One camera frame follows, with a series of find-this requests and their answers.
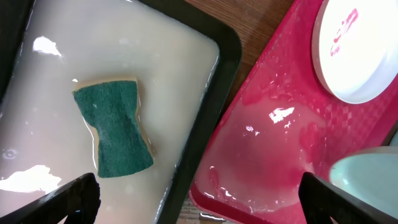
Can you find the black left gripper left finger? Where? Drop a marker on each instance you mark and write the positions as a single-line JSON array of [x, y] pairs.
[[76, 202]]

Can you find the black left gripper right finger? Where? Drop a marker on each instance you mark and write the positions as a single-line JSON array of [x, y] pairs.
[[322, 202]]

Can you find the pale green plate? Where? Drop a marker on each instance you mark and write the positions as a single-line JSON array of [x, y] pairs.
[[371, 176]]

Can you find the green yellow sponge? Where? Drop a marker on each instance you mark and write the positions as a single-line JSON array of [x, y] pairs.
[[111, 109]]

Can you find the red plastic tray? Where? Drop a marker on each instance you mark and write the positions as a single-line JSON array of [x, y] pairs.
[[282, 123]]

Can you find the white plate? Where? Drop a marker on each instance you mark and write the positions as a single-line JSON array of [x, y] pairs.
[[354, 48]]

